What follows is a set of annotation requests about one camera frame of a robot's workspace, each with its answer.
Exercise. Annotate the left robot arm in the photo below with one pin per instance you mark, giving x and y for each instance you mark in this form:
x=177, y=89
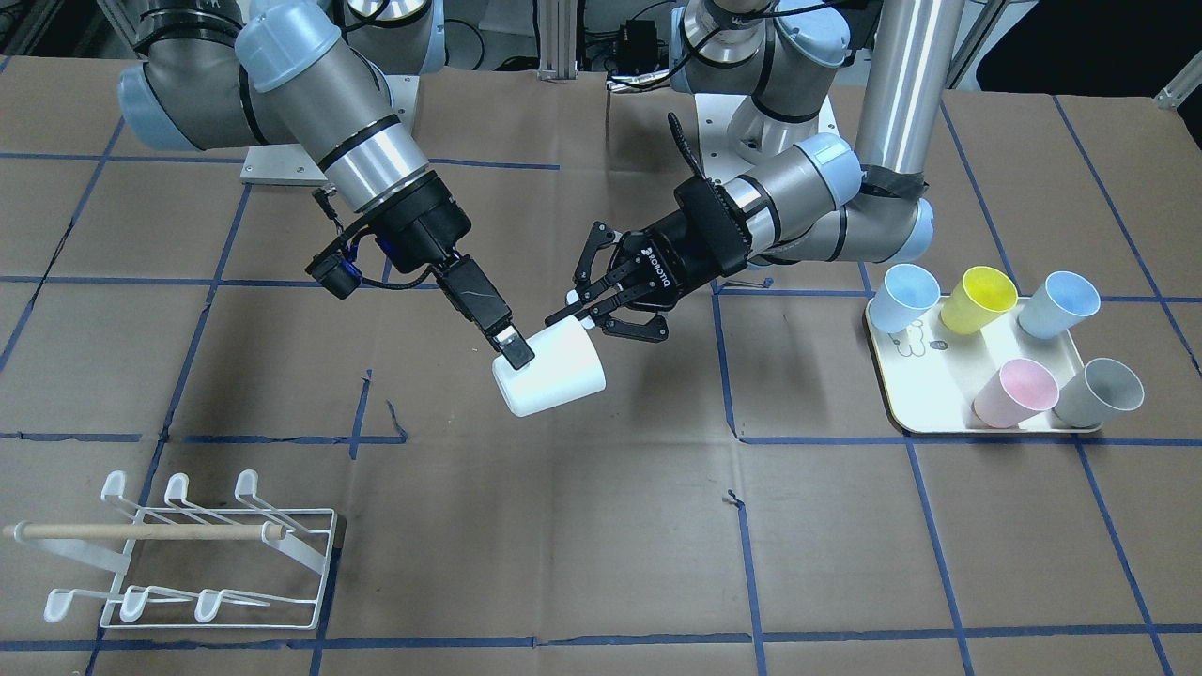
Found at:
x=805, y=194

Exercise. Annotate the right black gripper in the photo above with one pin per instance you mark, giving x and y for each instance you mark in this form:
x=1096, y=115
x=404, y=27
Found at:
x=422, y=225

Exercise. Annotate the cream rabbit print tray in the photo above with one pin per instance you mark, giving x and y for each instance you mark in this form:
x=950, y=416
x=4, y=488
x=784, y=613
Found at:
x=930, y=375

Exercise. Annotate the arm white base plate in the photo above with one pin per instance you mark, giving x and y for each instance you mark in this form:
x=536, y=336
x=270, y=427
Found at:
x=734, y=135

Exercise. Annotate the yellow plastic cup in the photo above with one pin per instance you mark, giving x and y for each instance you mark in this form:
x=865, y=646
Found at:
x=983, y=295

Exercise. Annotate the grey plastic cup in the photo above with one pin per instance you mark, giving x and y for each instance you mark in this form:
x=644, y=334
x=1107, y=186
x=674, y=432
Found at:
x=1103, y=389

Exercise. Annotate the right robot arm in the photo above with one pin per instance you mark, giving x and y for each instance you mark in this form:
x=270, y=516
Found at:
x=288, y=75

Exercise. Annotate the pink plastic cup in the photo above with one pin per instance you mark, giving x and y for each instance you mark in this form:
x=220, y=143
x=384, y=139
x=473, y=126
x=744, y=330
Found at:
x=1019, y=390

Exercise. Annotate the white plastic cup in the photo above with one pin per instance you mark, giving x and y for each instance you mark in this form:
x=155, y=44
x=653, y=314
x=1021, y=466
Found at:
x=566, y=367

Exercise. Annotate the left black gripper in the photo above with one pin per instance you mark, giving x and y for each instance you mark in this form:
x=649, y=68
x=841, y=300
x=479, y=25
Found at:
x=672, y=253

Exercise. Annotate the light blue plastic cup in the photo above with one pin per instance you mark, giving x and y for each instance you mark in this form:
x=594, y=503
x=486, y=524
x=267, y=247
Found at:
x=906, y=293

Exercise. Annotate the white wire cup rack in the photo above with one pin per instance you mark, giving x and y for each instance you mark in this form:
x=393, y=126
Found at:
x=180, y=565

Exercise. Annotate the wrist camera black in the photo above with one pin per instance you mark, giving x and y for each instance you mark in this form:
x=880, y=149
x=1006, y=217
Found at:
x=334, y=270

